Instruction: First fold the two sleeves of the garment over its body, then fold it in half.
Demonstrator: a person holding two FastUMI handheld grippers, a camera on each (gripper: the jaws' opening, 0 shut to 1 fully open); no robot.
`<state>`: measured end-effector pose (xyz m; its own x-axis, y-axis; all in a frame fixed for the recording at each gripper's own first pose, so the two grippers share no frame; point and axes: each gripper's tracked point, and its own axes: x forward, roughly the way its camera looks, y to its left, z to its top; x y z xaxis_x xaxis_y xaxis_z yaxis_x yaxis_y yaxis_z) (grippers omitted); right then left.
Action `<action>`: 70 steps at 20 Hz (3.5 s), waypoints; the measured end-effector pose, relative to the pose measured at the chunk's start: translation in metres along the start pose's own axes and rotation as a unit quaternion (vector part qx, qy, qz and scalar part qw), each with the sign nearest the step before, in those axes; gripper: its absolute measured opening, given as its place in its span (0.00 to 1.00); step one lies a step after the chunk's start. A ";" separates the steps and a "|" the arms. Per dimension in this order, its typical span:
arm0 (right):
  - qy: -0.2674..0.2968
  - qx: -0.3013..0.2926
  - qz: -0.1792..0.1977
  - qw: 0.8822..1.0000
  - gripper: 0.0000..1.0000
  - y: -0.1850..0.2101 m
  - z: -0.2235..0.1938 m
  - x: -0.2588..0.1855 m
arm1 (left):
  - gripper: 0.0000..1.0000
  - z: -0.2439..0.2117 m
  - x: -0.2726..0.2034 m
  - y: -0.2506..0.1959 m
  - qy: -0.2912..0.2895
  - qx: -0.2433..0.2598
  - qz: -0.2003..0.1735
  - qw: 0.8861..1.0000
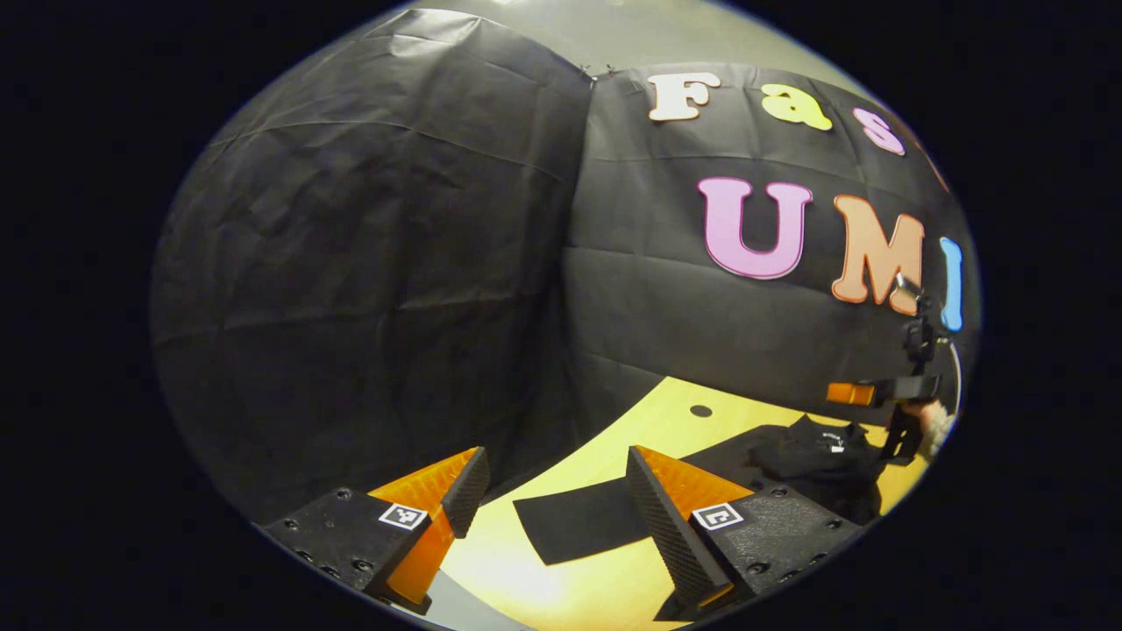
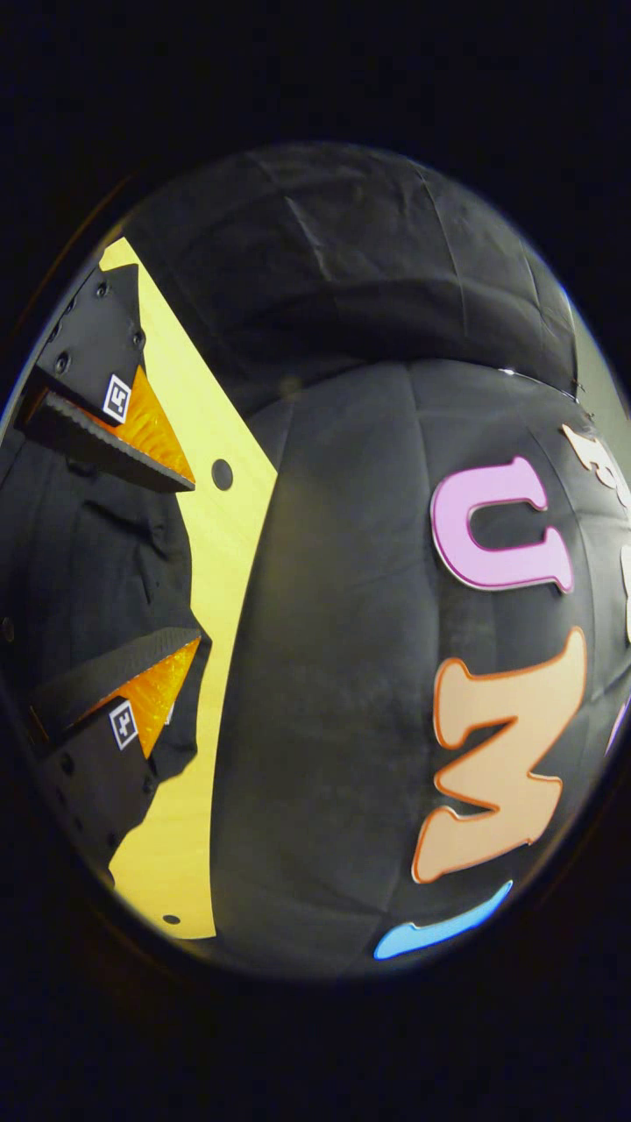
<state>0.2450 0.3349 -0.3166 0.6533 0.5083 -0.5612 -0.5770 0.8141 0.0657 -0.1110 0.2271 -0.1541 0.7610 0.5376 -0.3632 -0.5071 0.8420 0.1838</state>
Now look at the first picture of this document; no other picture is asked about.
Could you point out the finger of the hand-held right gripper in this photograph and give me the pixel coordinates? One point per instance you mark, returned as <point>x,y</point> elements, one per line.
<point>850,393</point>

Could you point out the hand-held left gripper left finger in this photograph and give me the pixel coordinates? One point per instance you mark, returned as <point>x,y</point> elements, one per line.
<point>469,491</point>

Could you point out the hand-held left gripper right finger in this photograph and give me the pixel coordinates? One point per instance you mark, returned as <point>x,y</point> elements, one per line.
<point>671,535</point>

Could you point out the black buttoned jacket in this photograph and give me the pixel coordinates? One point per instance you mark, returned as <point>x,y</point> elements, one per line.
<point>578,521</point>

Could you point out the black backdrop cloth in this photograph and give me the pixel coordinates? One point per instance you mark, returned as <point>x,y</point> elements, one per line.
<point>394,263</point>

